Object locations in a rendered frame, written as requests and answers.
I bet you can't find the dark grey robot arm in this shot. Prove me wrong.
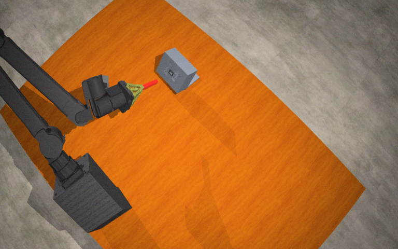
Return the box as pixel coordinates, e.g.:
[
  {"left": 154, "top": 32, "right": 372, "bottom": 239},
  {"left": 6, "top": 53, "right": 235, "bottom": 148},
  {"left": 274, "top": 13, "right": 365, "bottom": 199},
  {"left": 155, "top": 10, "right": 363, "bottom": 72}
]
[{"left": 0, "top": 28, "right": 123, "bottom": 188}]

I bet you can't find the red rectangular peg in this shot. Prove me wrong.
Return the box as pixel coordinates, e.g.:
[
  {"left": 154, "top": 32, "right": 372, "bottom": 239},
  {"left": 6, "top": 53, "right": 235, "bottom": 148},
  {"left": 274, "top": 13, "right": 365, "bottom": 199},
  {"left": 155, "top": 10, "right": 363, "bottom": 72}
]
[{"left": 143, "top": 80, "right": 158, "bottom": 90}]

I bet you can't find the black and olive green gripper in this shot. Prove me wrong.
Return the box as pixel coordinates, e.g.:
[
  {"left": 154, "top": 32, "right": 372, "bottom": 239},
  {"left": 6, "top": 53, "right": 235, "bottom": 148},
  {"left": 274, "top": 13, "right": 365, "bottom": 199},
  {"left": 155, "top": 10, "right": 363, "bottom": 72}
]
[{"left": 105, "top": 80, "right": 144, "bottom": 113}]

